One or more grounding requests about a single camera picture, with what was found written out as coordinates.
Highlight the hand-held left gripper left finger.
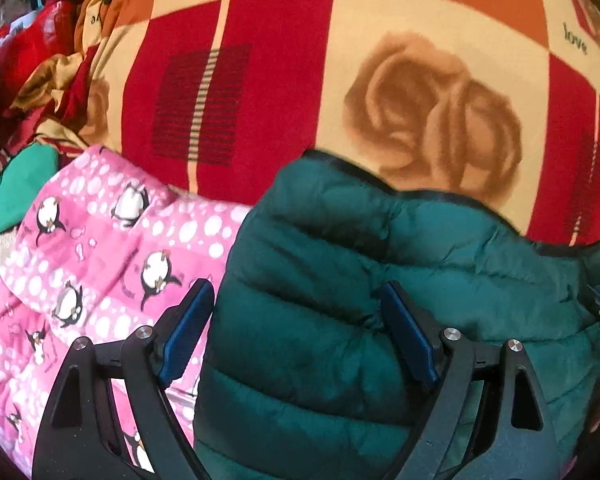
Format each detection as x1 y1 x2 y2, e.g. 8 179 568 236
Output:
31 277 216 480

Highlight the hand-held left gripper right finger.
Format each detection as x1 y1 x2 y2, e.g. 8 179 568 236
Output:
380 280 566 480

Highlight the dark green puffer jacket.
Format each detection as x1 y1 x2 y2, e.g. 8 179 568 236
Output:
192 149 600 480

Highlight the pink penguin printed quilt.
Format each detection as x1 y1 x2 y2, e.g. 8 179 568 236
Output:
0 144 253 480

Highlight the teal green cloth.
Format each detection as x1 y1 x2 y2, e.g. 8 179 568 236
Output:
0 145 61 246

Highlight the red orange rose printed blanket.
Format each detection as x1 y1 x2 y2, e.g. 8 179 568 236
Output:
10 0 600 248

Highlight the red cloth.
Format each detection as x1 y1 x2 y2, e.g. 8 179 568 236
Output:
0 0 88 96

